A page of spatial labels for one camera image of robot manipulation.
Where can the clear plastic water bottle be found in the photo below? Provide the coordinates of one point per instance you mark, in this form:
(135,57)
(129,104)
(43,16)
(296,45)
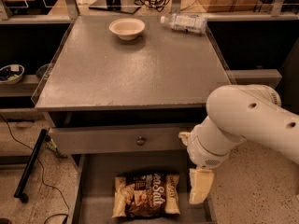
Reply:
(185,23)

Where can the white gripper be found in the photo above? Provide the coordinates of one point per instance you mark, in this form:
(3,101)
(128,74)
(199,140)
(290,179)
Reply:
(202,153)

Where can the grey drawer cabinet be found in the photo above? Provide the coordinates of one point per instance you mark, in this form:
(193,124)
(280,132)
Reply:
(158,78)

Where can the round metal drawer knob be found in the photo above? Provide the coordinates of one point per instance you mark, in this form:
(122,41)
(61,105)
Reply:
(141,141)

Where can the brown chip bag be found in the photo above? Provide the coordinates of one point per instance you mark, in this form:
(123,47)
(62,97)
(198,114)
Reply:
(146,194)

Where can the white bowl with items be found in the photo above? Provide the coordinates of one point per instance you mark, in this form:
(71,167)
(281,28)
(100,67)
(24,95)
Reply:
(11,74)

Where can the grey open middle drawer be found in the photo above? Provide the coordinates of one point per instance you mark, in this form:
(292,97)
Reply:
(95,188)

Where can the grey top drawer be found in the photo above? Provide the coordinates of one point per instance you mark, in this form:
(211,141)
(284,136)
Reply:
(114,139)

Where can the dark round bowl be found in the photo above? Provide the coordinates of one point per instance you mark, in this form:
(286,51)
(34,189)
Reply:
(42,70)

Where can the white paper bowl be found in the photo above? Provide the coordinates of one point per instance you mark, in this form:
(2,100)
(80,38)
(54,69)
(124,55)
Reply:
(127,28)

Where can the black monitor stand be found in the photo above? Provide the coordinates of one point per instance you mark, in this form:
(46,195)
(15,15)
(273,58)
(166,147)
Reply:
(121,6)

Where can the black bar on floor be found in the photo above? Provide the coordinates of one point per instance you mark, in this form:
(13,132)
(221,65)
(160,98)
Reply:
(19,192)

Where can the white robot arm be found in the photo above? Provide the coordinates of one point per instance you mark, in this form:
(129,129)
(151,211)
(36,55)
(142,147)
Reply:
(236,114)

